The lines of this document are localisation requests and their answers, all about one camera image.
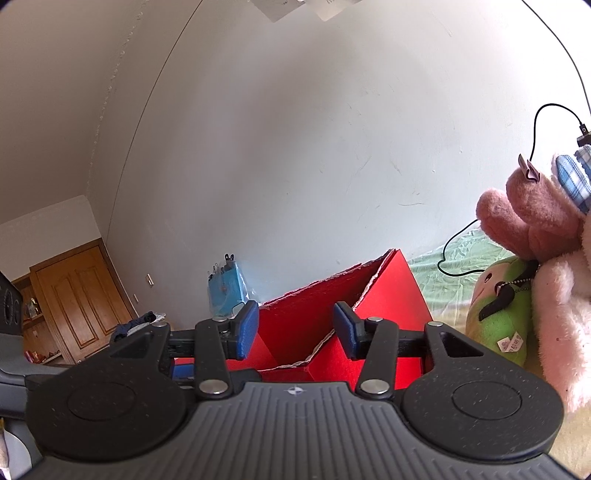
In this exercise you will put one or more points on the blue plastic bag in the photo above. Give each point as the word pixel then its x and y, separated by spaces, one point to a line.
pixel 226 288

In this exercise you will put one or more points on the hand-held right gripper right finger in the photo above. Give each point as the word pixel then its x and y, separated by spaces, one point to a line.
pixel 345 330

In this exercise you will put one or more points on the pale pink plush rabbit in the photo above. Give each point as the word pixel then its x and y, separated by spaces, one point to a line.
pixel 563 323

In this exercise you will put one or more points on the wooden shelf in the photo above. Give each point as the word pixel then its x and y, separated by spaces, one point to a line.
pixel 34 332

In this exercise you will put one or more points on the green plush toy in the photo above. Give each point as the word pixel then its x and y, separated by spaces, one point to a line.
pixel 501 318

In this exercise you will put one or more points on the green bed sheet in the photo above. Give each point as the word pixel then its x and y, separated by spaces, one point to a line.
pixel 455 258

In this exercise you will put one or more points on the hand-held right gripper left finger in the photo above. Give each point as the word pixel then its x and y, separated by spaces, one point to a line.
pixel 245 330

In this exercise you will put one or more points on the dark clothing pile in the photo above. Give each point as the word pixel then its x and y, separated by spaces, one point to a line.
pixel 134 325

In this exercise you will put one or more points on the metal clip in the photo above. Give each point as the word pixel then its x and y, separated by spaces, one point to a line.
pixel 529 169

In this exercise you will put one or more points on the pink plush toy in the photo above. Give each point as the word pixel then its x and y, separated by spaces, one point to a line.
pixel 535 217

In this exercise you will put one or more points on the blue checkered cloth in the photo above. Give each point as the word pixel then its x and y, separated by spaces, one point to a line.
pixel 575 173

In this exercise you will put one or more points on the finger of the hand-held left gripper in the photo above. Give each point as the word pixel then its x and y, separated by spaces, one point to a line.
pixel 183 373

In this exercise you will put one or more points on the red cardboard box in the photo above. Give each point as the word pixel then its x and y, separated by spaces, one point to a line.
pixel 300 318

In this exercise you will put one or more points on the wooden door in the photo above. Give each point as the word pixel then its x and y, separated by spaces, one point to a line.
pixel 81 304

